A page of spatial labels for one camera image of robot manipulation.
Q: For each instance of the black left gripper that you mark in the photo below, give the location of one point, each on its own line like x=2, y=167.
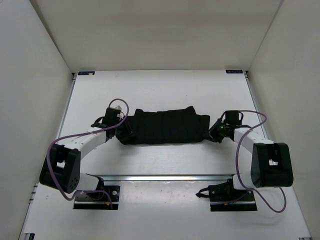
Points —
x=128, y=127

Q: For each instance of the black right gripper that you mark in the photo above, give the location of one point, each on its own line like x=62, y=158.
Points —
x=212, y=135

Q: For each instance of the black pleated skirt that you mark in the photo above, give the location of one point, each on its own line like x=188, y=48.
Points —
x=180, y=126

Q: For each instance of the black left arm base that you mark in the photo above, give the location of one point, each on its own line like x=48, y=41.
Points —
x=107, y=199

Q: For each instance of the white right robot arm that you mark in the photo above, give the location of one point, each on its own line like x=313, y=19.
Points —
x=270, y=164

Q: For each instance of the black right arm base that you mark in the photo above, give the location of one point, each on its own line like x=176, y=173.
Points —
x=224, y=197

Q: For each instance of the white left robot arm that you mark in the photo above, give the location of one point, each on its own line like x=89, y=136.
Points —
x=62, y=166

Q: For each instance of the blue right corner label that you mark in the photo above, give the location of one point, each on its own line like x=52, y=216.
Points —
x=234, y=71

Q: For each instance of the blue corner label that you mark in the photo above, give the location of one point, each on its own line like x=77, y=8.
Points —
x=86, y=73
x=234, y=71

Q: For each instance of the blue left corner label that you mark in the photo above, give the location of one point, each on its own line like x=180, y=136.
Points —
x=86, y=73

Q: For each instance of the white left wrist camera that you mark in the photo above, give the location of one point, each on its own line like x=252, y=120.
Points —
x=119, y=112

